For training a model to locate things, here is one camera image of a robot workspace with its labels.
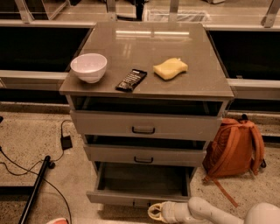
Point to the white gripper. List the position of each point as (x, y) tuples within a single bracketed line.
[(170, 210)]

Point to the grey bottom drawer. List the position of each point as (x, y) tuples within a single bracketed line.
[(140, 185)]

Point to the grey drawer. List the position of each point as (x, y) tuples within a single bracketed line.
[(140, 185), (144, 156), (181, 127)]

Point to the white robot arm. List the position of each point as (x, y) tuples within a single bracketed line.
[(198, 211)]

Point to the grey middle drawer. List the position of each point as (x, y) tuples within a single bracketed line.
[(144, 156)]

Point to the grey top drawer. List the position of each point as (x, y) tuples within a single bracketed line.
[(181, 127)]

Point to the grey drawer cabinet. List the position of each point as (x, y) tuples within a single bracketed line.
[(200, 91)]

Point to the pink shoe tip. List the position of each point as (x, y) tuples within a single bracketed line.
[(60, 220)]

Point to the orange backpack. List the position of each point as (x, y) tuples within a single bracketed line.
[(238, 147)]

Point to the black power adapter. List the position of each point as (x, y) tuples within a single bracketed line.
[(66, 142)]

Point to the black pole on floor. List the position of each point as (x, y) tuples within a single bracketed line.
[(34, 190)]

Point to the black snack bar wrapper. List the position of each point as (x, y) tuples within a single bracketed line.
[(131, 80)]

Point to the yellow sponge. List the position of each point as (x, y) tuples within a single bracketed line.
[(170, 68)]

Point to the white bowl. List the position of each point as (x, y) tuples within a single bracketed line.
[(89, 67)]

